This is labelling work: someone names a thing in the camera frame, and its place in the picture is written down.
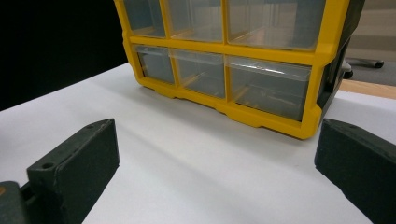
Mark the wooden cabinet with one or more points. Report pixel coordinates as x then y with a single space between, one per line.
376 28

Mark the white table mat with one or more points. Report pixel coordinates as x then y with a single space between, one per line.
193 174

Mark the grid of clear drawers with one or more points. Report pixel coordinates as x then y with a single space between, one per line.
267 90

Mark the yellow black organizer case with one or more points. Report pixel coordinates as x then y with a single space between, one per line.
320 56

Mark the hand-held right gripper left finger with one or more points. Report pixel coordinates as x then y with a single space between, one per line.
74 168

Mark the wooden table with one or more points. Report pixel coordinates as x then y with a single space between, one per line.
370 89

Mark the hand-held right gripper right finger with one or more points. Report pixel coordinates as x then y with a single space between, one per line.
361 165

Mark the black chair base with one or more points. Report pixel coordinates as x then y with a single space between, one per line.
364 63

